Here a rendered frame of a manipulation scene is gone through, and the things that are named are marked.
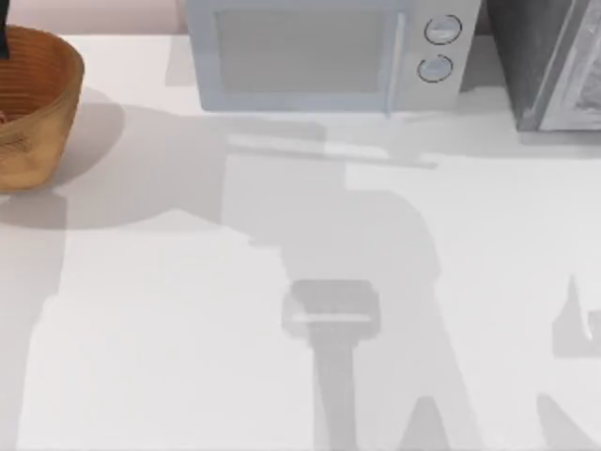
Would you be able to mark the woven wooden basket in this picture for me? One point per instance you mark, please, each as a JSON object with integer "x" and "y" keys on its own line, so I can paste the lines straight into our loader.
{"x": 51, "y": 117}

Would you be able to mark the microwave oven door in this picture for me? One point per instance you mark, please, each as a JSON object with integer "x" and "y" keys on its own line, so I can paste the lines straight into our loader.
{"x": 300, "y": 51}

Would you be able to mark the pale microwave oven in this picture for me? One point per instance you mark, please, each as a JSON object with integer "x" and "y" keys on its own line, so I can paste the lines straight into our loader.
{"x": 413, "y": 94}

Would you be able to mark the round microwave knob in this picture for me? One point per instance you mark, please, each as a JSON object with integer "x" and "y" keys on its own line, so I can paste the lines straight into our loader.
{"x": 435, "y": 68}
{"x": 442, "y": 29}

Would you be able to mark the grey cabinet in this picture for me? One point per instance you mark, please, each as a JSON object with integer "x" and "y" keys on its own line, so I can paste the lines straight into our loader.
{"x": 526, "y": 61}

